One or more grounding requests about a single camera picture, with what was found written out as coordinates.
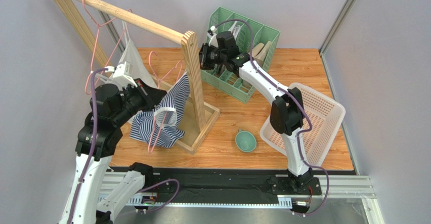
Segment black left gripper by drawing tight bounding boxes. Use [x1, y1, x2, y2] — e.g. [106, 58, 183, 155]
[112, 78, 167, 127]

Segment blue white striped tank top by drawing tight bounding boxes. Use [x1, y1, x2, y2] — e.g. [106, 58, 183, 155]
[130, 73, 190, 148]

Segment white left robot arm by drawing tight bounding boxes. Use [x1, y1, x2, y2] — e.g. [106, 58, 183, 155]
[60, 80, 167, 223]

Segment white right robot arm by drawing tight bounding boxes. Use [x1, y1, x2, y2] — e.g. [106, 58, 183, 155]
[199, 31, 313, 193]

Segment grey striped folded cloth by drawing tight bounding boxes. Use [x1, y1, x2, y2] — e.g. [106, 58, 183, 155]
[229, 21, 246, 44]

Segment green plastic file organizer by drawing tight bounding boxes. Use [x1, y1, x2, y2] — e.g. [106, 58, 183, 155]
[200, 7, 281, 104]

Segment beige books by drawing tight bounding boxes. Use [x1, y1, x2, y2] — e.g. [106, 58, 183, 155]
[252, 41, 272, 67]

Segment wooden clothes rack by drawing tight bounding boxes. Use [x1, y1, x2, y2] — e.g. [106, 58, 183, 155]
[42, 0, 221, 155]

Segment green ceramic cup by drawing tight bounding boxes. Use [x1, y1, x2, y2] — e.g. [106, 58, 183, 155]
[235, 129, 257, 153]

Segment white plastic basket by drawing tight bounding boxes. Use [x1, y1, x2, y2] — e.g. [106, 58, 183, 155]
[260, 82, 353, 170]

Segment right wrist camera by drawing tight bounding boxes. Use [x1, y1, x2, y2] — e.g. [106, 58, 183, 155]
[207, 26, 219, 48]

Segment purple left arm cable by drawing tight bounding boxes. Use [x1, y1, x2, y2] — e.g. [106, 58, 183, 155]
[66, 67, 180, 224]

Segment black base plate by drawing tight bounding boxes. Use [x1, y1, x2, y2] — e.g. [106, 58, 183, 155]
[114, 163, 323, 204]

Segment pink wire hanger with white top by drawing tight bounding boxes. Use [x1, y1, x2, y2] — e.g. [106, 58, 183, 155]
[82, 0, 127, 95]

